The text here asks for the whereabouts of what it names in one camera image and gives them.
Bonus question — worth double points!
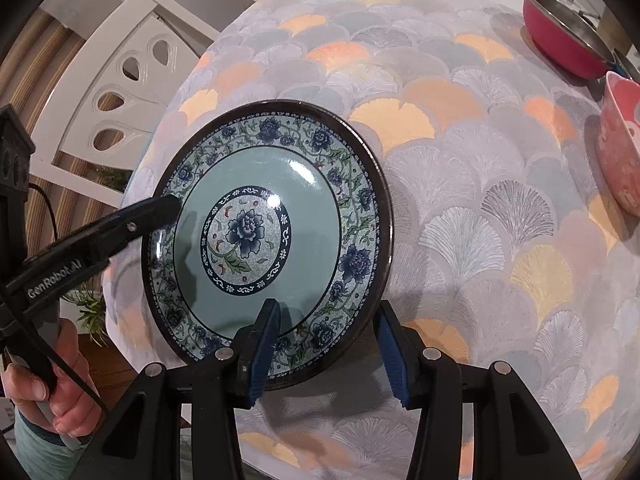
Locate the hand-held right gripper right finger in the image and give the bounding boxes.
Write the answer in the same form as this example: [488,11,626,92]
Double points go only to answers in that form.
[377,301,583,480]

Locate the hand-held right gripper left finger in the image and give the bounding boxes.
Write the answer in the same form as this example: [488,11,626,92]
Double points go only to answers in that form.
[82,299,282,480]

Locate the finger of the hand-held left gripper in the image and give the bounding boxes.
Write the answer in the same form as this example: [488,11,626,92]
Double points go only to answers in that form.
[60,194,181,262]

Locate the blue floral ceramic plate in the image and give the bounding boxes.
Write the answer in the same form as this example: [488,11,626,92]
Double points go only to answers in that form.
[141,100,395,392]

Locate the pink cartoon bowl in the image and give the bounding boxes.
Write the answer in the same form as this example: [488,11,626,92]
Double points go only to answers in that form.
[596,71,640,219]

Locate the red steel-lined bowl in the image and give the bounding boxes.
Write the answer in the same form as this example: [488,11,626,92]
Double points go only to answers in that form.
[522,0,619,80]

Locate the person's left forearm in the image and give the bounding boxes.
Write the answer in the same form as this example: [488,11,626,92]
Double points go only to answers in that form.
[11,410,97,480]

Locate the person's left hand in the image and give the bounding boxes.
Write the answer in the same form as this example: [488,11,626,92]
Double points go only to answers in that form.
[0,321,109,438]

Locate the green leafy potted plant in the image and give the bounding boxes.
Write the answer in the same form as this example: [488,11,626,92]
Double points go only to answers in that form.
[64,280,112,347]

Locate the white dining chair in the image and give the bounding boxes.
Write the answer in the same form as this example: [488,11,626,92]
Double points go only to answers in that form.
[29,0,222,213]

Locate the fan-patterned tablecloth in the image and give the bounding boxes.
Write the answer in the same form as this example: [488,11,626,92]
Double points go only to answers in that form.
[102,0,640,480]

